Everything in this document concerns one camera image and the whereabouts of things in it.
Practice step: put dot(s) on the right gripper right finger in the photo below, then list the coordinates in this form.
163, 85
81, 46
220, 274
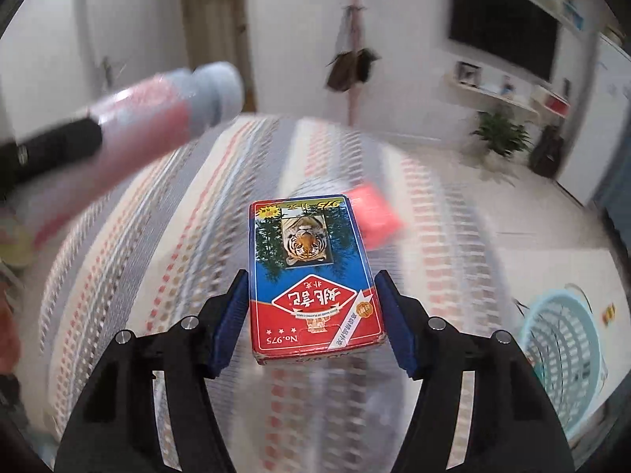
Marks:
514, 426

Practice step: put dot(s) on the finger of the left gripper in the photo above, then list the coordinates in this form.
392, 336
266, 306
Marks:
49, 151

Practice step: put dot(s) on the light blue plastic basket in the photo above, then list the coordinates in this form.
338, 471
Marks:
560, 339

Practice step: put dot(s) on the pink white drink bottle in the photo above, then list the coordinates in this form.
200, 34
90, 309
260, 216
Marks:
140, 124

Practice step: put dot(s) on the red blue playing card box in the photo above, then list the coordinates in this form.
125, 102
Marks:
311, 290

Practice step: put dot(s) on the pink bagged clay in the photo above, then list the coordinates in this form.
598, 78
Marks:
377, 221

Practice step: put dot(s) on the colourful cube toy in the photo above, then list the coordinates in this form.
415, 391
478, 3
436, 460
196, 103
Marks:
609, 314

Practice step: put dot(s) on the white coffee table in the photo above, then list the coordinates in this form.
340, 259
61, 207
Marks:
528, 274

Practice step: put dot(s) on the black acoustic guitar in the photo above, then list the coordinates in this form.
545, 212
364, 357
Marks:
545, 158

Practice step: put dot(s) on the green potted plant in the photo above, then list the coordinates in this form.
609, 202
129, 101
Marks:
502, 138

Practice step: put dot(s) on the brown hanging handbag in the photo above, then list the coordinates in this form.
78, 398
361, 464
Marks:
343, 72

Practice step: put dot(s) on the white tall cabinet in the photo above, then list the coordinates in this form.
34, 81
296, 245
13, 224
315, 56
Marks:
596, 142

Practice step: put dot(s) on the black hanging bag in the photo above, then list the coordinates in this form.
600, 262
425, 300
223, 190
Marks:
365, 59

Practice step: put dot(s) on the pink coat rack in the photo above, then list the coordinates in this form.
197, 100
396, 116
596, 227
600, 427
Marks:
350, 38

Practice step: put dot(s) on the red white wall box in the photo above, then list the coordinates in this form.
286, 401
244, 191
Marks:
550, 101

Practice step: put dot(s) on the white lower wall shelf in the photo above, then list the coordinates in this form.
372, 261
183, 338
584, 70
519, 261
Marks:
510, 101

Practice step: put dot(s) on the butterfly picture frame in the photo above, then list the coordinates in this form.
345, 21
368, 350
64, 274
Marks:
468, 74

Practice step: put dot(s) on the black wall television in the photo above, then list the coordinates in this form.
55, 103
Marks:
517, 31

